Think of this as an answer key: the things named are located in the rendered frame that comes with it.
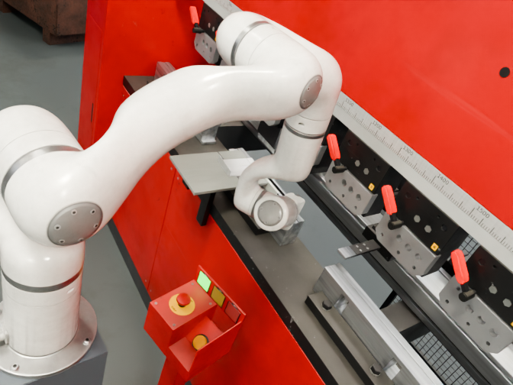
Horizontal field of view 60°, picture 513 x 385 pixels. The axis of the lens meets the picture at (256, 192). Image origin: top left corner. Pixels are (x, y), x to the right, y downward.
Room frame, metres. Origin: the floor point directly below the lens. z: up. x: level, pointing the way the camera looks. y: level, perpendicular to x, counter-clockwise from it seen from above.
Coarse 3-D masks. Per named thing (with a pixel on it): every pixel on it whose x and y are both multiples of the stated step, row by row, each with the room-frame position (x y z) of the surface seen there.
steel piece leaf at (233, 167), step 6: (222, 162) 1.17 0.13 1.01; (228, 162) 1.21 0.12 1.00; (234, 162) 1.22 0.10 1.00; (240, 162) 1.23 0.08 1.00; (246, 162) 1.24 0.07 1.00; (228, 168) 1.14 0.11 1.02; (234, 168) 1.19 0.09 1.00; (240, 168) 1.20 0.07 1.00; (228, 174) 1.14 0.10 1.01; (234, 174) 1.15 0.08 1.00; (240, 174) 1.16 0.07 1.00
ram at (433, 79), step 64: (256, 0) 1.38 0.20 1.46; (320, 0) 1.20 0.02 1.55; (384, 0) 1.06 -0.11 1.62; (448, 0) 0.96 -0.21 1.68; (512, 0) 0.88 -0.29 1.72; (384, 64) 1.01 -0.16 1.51; (448, 64) 0.91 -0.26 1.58; (512, 64) 0.83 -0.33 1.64; (448, 128) 0.86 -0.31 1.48; (512, 128) 0.79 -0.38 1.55; (512, 192) 0.74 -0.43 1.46; (512, 256) 0.69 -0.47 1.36
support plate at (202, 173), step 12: (180, 156) 1.14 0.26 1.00; (192, 156) 1.17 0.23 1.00; (204, 156) 1.19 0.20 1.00; (216, 156) 1.22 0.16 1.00; (228, 156) 1.24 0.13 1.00; (240, 156) 1.27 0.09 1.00; (180, 168) 1.08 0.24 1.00; (192, 168) 1.11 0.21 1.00; (204, 168) 1.13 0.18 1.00; (216, 168) 1.15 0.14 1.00; (192, 180) 1.05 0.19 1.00; (204, 180) 1.07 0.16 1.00; (216, 180) 1.09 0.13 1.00; (228, 180) 1.11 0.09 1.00; (264, 180) 1.18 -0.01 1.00; (192, 192) 1.00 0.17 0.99; (204, 192) 1.02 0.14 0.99
